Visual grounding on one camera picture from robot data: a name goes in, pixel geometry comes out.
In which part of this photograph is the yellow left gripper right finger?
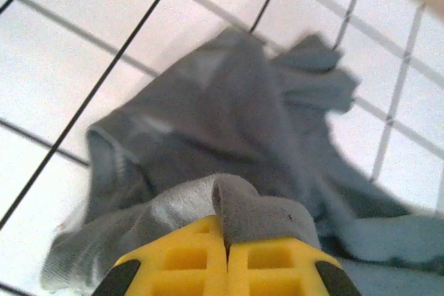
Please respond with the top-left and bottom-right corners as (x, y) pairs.
(228, 236), (361, 296)

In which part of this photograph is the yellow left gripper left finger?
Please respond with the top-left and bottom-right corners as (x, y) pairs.
(93, 214), (229, 296)

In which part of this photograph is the grey t-shirt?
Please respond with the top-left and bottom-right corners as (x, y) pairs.
(40, 27), (444, 296)

